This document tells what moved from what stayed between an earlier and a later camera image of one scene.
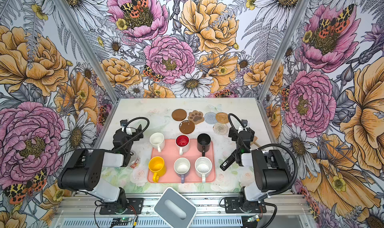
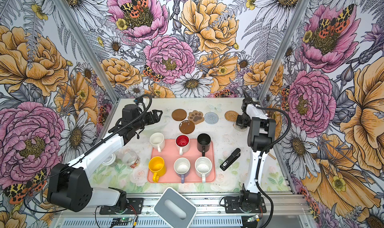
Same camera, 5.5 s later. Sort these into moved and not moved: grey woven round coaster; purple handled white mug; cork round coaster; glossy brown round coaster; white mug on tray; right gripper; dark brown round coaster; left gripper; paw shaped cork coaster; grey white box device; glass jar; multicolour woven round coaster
Moved: left gripper; multicolour woven round coaster; right gripper; cork round coaster
Not moved: dark brown round coaster; glass jar; purple handled white mug; grey white box device; paw shaped cork coaster; white mug on tray; grey woven round coaster; glossy brown round coaster
